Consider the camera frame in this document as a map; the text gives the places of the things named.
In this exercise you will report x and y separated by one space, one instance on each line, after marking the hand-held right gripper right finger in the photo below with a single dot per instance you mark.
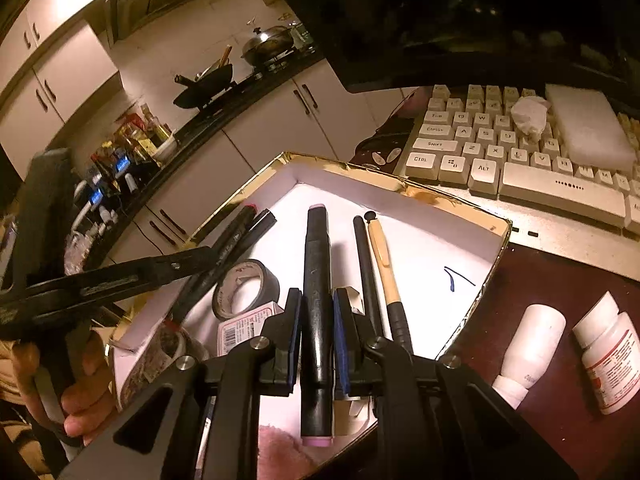
341 340

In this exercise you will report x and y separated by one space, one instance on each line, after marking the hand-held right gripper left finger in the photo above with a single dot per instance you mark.
296 340

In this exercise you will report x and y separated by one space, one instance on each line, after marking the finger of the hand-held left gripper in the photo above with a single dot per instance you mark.
140 272

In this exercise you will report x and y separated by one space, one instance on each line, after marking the small white red-print carton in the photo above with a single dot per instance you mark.
245 330

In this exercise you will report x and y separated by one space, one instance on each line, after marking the black tape roll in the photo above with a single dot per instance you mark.
272 287

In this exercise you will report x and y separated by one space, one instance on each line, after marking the black marker pink caps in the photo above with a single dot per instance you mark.
316 270

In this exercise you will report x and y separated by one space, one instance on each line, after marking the thin black pen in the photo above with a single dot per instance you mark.
364 260

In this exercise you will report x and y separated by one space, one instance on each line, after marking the yellow pen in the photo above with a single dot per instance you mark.
382 260

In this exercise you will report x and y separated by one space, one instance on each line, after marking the white cardboard box gold rim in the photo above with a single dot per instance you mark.
425 260

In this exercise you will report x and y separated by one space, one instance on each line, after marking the person's left forearm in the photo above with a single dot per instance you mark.
10 400

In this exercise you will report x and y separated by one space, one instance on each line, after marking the person's left hand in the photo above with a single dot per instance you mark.
92 390

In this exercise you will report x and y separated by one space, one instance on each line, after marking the cluster of condiment bottles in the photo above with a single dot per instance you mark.
140 140

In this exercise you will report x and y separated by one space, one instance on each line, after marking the white upper kitchen cabinets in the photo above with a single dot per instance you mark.
65 60

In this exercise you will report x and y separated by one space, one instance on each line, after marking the white dropper bottle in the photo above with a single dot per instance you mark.
532 340

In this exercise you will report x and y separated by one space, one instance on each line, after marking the black wok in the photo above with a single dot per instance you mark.
210 85

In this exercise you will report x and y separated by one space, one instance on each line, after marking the white kitchen base cabinets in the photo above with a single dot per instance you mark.
280 125

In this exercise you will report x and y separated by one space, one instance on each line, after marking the black kitchen counter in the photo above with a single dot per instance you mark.
240 95

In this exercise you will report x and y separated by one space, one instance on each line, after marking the steel wok with lid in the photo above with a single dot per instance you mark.
267 45

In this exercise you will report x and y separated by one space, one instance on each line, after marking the beige computer keyboard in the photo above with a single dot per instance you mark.
560 190

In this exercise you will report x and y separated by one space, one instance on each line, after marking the white pill bottle red label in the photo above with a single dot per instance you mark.
610 360

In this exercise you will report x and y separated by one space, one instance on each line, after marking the crumpled white tissue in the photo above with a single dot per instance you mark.
530 112

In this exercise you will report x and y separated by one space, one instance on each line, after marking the white foam block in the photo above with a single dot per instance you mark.
585 125

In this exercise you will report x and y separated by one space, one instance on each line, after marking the black computer monitor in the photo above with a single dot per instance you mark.
450 10

